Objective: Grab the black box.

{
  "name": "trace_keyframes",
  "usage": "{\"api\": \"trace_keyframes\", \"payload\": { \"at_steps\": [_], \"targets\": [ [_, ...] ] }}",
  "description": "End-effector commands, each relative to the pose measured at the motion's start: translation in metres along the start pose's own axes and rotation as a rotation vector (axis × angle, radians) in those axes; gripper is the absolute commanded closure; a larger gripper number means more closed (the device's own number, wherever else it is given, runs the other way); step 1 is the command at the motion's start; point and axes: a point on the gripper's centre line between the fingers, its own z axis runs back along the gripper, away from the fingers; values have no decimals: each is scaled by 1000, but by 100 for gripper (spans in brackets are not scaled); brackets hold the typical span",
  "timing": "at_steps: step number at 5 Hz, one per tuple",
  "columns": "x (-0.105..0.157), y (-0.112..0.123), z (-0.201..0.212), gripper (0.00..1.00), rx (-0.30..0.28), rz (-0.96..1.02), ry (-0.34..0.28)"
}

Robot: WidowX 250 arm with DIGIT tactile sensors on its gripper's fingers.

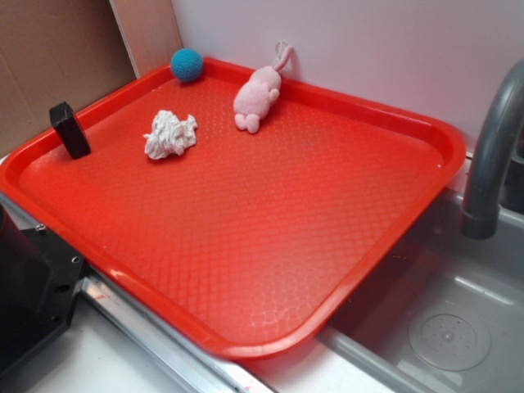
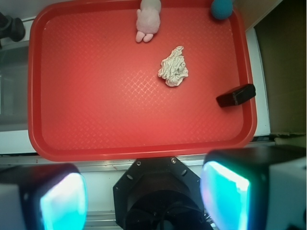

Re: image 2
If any grey sink faucet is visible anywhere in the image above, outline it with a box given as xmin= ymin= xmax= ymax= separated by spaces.
xmin=0 ymin=13 xmax=25 ymax=42

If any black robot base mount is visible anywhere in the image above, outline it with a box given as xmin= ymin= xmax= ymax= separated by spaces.
xmin=113 ymin=157 xmax=212 ymax=230

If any red plastic tray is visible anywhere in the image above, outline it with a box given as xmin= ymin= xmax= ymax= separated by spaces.
xmin=28 ymin=0 xmax=257 ymax=161

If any crumpled white paper towel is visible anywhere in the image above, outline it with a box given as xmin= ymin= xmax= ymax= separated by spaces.
xmin=157 ymin=46 xmax=189 ymax=87

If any pink plush bunny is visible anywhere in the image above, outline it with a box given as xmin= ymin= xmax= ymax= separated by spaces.
xmin=135 ymin=0 xmax=162 ymax=43

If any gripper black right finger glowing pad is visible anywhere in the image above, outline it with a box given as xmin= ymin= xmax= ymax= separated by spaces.
xmin=200 ymin=145 xmax=307 ymax=230

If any small black box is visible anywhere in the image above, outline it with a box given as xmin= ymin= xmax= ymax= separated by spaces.
xmin=216 ymin=84 xmax=256 ymax=108

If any teal crocheted ball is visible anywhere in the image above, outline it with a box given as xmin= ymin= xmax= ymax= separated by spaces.
xmin=211 ymin=0 xmax=233 ymax=20

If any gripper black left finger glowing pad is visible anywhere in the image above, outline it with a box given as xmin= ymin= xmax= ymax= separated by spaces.
xmin=0 ymin=163 xmax=88 ymax=230

